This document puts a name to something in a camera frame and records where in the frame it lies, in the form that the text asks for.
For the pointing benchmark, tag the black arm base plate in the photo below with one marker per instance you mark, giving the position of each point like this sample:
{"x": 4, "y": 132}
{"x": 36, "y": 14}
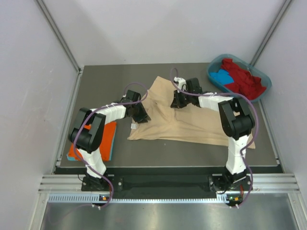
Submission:
{"x": 220, "y": 178}

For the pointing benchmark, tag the orange folded t shirt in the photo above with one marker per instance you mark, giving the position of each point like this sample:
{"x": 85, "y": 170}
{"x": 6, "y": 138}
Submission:
{"x": 108, "y": 141}

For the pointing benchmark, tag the red t shirt in basket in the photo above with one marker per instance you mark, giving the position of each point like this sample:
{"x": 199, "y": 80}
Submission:
{"x": 244, "y": 83}

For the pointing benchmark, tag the aluminium corner post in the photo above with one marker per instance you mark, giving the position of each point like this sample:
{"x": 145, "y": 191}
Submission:
{"x": 286, "y": 4}
{"x": 55, "y": 29}

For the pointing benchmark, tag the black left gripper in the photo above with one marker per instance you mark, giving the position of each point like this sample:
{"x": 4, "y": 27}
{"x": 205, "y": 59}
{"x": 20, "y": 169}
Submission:
{"x": 143, "y": 116}

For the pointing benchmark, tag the blue t shirt in basket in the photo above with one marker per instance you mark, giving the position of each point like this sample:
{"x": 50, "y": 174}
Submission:
{"x": 222, "y": 77}

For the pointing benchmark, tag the aluminium frame rail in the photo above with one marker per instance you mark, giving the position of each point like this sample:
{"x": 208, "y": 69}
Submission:
{"x": 262, "y": 183}

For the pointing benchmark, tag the left aluminium corner post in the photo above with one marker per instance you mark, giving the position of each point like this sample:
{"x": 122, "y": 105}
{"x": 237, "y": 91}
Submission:
{"x": 55, "y": 29}

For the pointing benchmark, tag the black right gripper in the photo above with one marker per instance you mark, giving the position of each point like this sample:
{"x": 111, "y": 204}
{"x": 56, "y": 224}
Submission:
{"x": 176, "y": 103}

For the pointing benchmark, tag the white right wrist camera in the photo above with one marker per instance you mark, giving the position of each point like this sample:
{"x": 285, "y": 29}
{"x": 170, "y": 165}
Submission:
{"x": 180, "y": 83}

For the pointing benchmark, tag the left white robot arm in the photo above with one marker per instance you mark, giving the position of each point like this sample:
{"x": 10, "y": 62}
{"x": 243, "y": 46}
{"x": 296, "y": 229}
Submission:
{"x": 88, "y": 129}

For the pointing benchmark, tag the light blue folded t shirt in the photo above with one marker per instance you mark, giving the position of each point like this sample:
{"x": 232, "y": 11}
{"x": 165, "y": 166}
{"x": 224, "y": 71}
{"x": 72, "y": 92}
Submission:
{"x": 112, "y": 148}

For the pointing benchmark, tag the beige t shirt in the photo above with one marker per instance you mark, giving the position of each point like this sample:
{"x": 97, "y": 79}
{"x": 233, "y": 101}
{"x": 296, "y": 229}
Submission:
{"x": 188, "y": 124}

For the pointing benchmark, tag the teal plastic basket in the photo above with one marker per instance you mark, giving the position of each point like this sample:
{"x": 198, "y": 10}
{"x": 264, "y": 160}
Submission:
{"x": 215, "y": 66}

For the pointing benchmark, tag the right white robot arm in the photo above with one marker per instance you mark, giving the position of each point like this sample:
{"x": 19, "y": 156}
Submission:
{"x": 235, "y": 115}

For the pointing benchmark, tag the right aluminium corner post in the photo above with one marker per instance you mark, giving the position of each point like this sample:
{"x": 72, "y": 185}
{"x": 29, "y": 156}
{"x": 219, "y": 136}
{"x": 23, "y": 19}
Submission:
{"x": 286, "y": 4}

